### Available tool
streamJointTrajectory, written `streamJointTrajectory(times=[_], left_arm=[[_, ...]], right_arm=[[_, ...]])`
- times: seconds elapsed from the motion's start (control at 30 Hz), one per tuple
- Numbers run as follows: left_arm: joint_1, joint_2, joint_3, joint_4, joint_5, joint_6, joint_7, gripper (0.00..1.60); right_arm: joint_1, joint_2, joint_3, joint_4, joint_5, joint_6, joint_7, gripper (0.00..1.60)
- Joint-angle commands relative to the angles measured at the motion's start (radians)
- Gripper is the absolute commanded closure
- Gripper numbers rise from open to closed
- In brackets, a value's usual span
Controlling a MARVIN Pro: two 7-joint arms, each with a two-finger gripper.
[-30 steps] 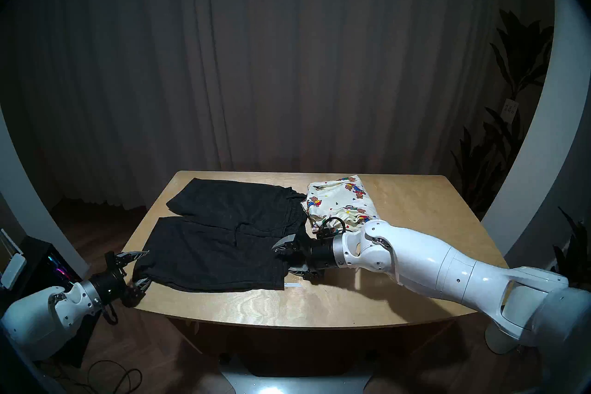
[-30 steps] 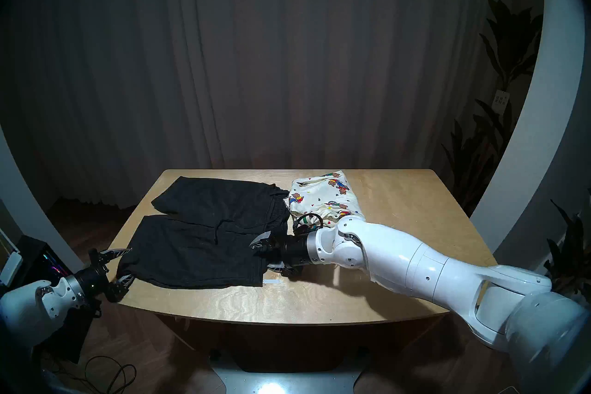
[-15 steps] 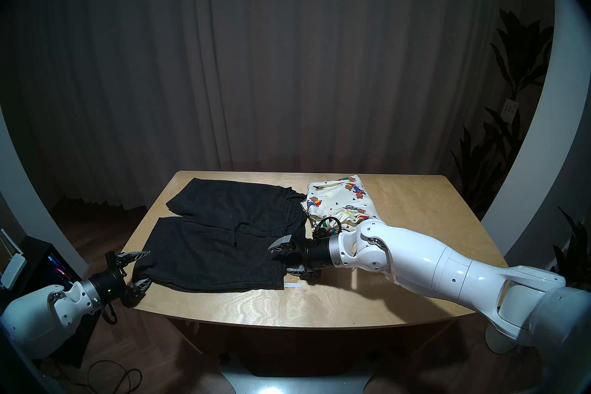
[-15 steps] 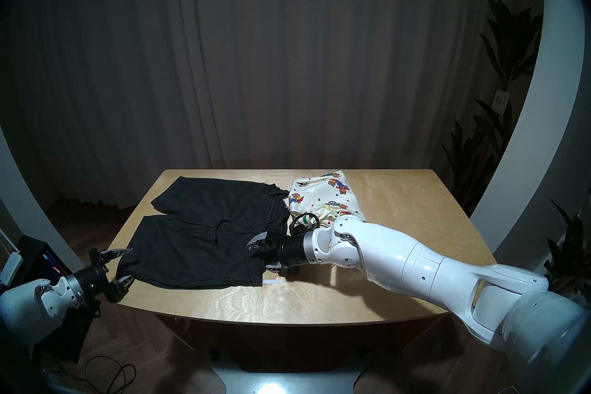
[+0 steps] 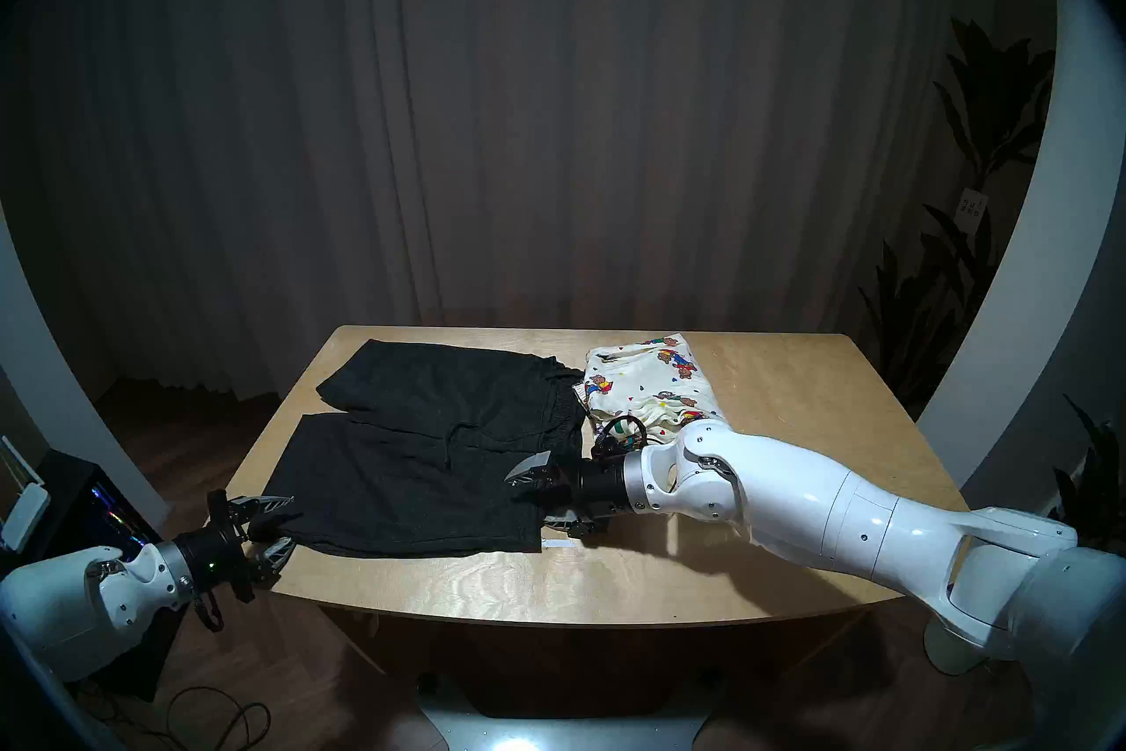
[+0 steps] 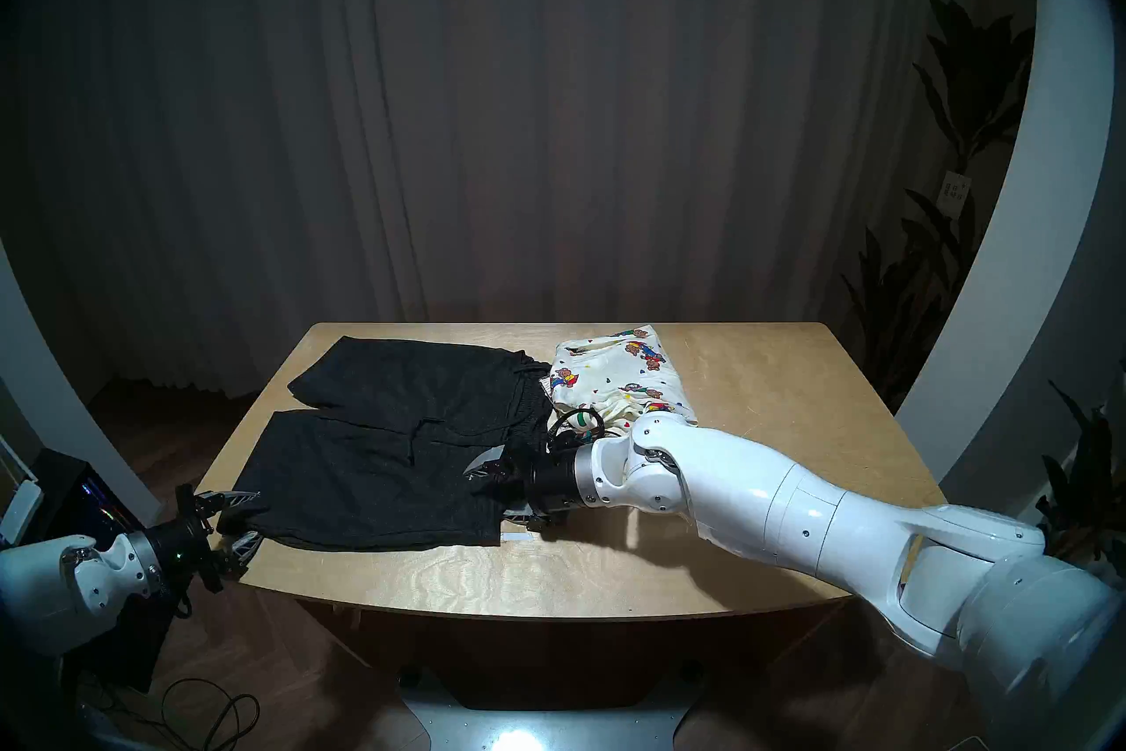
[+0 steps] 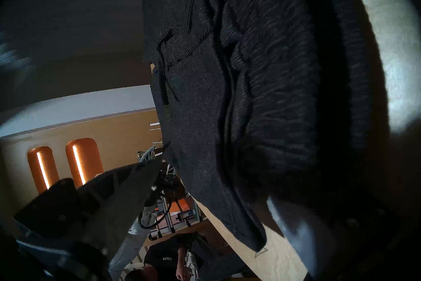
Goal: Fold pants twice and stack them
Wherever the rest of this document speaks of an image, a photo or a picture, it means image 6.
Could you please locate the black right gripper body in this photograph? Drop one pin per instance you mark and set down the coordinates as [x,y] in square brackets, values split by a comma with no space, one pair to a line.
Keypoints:
[550,485]

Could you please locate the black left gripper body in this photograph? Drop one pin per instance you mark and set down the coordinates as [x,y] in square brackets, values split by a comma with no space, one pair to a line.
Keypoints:
[185,542]

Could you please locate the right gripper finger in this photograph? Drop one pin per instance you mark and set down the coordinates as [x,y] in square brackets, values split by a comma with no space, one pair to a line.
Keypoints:
[519,516]
[493,466]

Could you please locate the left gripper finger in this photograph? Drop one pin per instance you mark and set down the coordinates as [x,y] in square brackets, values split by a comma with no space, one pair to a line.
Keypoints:
[239,549]
[227,501]

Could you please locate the white bear print shorts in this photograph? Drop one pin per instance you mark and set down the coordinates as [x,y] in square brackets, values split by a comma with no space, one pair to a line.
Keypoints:
[616,380]

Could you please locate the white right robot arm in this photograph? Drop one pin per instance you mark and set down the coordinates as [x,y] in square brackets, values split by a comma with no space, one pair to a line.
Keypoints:
[792,512]

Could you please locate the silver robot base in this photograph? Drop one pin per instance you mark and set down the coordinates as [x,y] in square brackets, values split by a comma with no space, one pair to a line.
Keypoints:
[545,732]

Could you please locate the light wooden table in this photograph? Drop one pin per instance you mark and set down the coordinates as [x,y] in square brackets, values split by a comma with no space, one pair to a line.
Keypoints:
[669,573]

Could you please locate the white box device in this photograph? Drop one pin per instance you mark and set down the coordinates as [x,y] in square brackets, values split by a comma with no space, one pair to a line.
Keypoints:
[22,512]

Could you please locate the grey pleated curtain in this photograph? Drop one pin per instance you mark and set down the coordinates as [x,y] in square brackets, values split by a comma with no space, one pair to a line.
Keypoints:
[528,98]

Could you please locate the white paper plant tag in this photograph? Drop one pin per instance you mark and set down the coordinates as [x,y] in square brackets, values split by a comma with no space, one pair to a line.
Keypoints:
[954,193]

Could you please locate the small dark leafy plant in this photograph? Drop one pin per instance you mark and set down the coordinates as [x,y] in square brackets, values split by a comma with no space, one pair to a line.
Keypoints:
[1091,476]

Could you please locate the tall dark leafy plant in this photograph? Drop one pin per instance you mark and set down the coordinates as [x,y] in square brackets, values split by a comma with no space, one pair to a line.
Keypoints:
[968,80]

